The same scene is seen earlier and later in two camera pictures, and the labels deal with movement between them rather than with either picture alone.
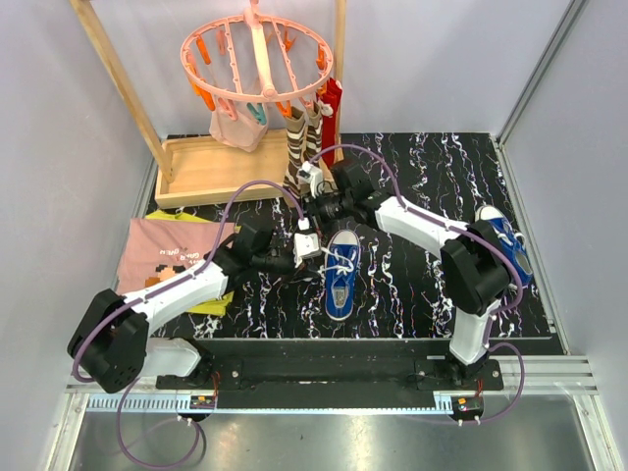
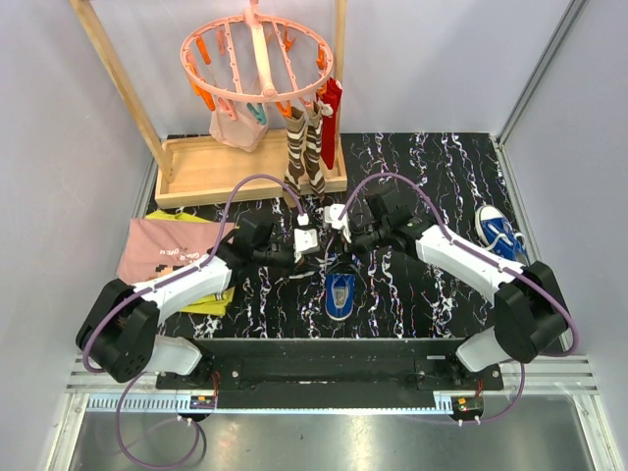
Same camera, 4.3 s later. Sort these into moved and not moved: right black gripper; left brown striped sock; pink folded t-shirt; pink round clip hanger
Moved: right black gripper
Not moved: left brown striped sock; pink folded t-shirt; pink round clip hanger
